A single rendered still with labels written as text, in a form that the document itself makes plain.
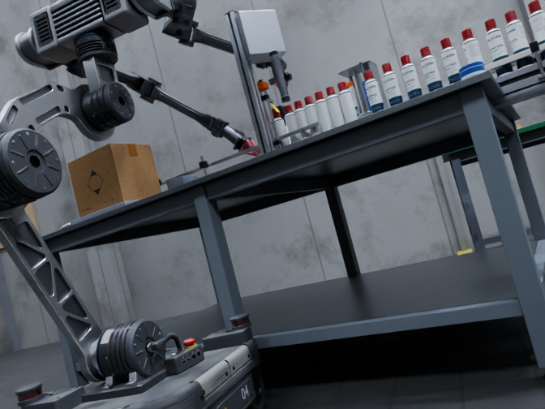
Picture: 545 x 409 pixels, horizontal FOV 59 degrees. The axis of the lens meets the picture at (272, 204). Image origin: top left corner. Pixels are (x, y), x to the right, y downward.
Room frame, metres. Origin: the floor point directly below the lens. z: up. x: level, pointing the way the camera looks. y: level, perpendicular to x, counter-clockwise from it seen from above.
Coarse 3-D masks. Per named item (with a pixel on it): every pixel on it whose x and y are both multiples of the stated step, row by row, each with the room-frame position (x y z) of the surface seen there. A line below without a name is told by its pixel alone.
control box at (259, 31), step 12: (240, 12) 1.90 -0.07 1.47; (252, 12) 1.93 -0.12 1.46; (264, 12) 1.95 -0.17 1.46; (240, 24) 1.91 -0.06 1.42; (252, 24) 1.92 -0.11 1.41; (264, 24) 1.94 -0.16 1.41; (276, 24) 1.96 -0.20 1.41; (240, 36) 1.94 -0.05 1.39; (252, 36) 1.91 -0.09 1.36; (264, 36) 1.94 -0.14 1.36; (276, 36) 1.96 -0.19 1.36; (252, 48) 1.91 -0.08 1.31; (264, 48) 1.93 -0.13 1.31; (276, 48) 1.95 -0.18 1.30; (252, 60) 1.97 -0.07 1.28; (264, 60) 2.00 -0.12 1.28
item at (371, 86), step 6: (366, 72) 1.85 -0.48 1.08; (366, 78) 1.86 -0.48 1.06; (372, 78) 1.85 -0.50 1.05; (366, 84) 1.85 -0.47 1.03; (372, 84) 1.84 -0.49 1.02; (378, 84) 1.86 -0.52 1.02; (366, 90) 1.86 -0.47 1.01; (372, 90) 1.84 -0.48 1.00; (378, 90) 1.84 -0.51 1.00; (372, 96) 1.84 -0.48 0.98; (378, 96) 1.84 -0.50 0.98; (372, 102) 1.85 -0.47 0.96; (378, 102) 1.84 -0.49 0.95; (372, 108) 1.85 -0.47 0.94; (378, 108) 1.84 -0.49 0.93; (384, 108) 1.85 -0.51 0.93
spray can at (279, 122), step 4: (272, 112) 2.08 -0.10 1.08; (276, 112) 2.07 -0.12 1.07; (276, 116) 2.07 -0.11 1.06; (280, 116) 2.08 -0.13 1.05; (276, 120) 2.07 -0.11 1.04; (280, 120) 2.07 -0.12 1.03; (272, 124) 2.09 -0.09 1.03; (276, 124) 2.07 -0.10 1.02; (280, 124) 2.06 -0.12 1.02; (284, 124) 2.08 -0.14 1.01; (280, 128) 2.06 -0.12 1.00; (284, 128) 2.07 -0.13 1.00; (280, 132) 2.06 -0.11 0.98; (284, 132) 2.07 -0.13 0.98; (276, 136) 2.09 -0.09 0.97; (284, 140) 2.06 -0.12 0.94; (288, 140) 2.08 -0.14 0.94; (284, 144) 2.06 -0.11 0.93
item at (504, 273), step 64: (384, 128) 1.43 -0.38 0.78; (512, 128) 2.20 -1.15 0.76; (192, 192) 1.81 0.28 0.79; (256, 192) 2.11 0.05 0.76; (512, 192) 1.28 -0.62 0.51; (448, 256) 2.59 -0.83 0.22; (512, 256) 1.31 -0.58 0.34; (192, 320) 2.74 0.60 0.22; (256, 320) 2.15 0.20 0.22; (320, 320) 1.77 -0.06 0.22; (384, 320) 1.52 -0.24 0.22; (448, 320) 1.42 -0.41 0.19
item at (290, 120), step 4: (284, 108) 2.05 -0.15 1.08; (288, 108) 2.04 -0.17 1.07; (288, 112) 2.04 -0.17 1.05; (292, 112) 2.05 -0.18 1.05; (288, 116) 2.03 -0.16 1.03; (292, 116) 2.03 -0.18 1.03; (288, 120) 2.03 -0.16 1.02; (292, 120) 2.03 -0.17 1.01; (288, 124) 2.04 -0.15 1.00; (292, 124) 2.03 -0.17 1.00; (296, 124) 2.04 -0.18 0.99; (288, 128) 2.04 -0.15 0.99; (292, 128) 2.03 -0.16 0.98; (296, 128) 2.03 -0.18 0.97; (292, 136) 2.04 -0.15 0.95; (296, 136) 2.03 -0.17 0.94; (300, 136) 2.04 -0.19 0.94; (292, 140) 2.04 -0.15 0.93; (296, 140) 2.03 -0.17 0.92
